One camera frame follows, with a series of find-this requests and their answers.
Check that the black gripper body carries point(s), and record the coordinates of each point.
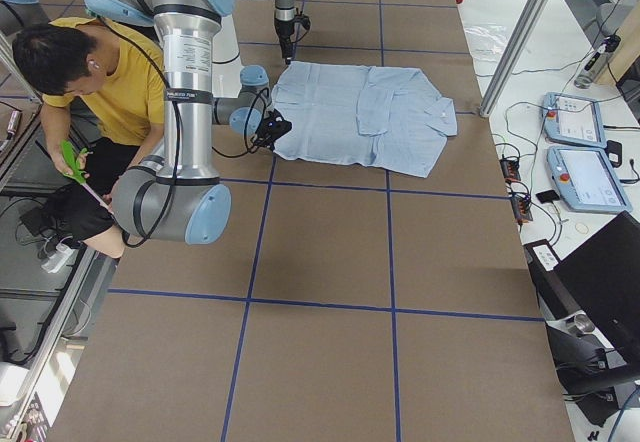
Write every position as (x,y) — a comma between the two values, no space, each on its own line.
(263,137)
(284,31)

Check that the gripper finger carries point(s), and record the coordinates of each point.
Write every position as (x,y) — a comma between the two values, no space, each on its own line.
(288,58)

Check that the light blue button-up shirt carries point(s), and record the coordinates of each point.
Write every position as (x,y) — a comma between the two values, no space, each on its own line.
(385,117)

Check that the green tool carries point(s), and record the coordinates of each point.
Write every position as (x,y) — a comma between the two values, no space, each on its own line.
(73,161)

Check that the orange connector box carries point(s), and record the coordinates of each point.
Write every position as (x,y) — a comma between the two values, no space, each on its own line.
(510,169)

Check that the aluminium frame post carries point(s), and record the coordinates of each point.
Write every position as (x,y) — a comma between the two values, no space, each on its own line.
(514,48)

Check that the upper teach pendant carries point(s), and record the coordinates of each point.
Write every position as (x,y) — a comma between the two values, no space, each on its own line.
(573,120)

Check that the white power strip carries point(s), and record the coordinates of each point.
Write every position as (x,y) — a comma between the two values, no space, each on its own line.
(58,259)

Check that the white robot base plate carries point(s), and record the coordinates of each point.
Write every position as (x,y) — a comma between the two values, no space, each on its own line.
(226,61)

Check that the water bottle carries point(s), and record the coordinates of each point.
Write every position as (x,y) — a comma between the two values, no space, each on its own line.
(598,61)

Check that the lower teach pendant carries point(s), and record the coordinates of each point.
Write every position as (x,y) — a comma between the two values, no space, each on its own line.
(585,180)

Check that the black monitor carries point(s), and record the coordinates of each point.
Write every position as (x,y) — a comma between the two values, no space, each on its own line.
(592,298)

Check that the teach pendant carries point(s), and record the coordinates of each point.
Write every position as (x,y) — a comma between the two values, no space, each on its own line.
(573,120)
(585,180)

